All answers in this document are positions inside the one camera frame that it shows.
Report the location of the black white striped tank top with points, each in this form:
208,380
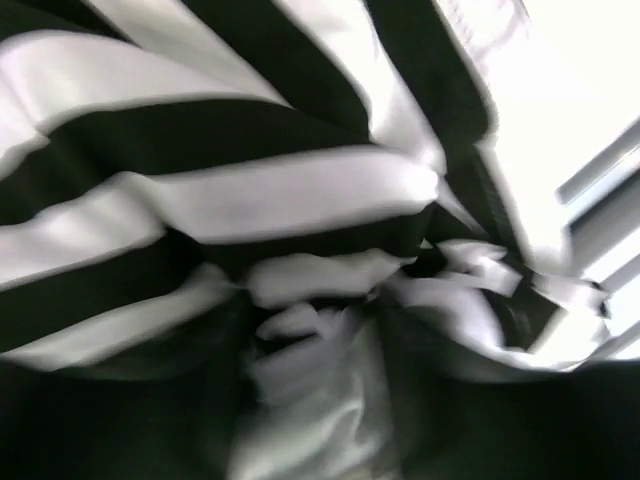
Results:
255,239

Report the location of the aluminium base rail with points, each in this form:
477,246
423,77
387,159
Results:
602,201

